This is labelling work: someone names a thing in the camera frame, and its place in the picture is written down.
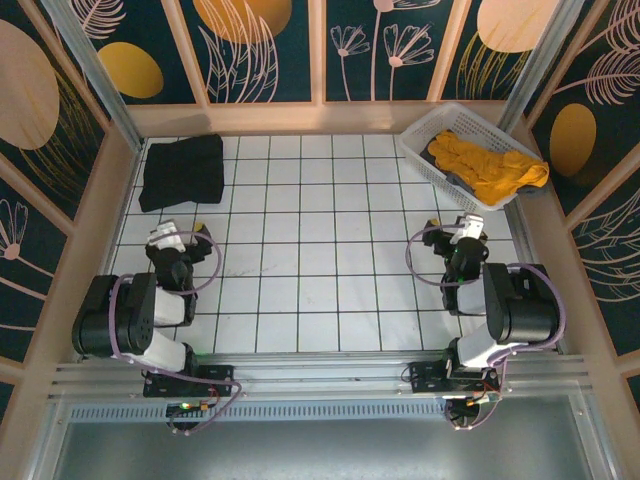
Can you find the yellow t-shirt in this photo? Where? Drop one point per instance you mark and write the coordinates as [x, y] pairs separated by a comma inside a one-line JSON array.
[[490, 170]]

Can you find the aluminium corner post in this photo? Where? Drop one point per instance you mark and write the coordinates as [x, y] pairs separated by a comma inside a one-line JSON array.
[[100, 85], [530, 70]]

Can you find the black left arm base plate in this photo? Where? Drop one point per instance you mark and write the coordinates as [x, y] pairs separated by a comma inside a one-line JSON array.
[[215, 375]]

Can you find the black t-shirt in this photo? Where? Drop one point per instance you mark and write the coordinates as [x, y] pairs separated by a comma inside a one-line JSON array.
[[182, 172]]

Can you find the small circuit board green light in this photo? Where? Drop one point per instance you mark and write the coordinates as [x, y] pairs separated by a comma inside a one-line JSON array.
[[187, 407]]

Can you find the white plastic basket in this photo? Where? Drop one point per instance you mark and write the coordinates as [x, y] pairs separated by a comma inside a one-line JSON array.
[[475, 125]]

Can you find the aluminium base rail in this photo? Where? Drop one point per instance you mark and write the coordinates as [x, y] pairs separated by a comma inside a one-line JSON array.
[[325, 372]]

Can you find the metal sheet panel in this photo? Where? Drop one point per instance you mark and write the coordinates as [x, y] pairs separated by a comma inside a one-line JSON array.
[[325, 450]]

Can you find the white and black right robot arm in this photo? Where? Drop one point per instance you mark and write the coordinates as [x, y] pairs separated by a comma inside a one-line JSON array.
[[520, 310]]

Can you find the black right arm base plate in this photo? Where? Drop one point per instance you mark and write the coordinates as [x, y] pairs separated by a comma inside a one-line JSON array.
[[425, 377]]

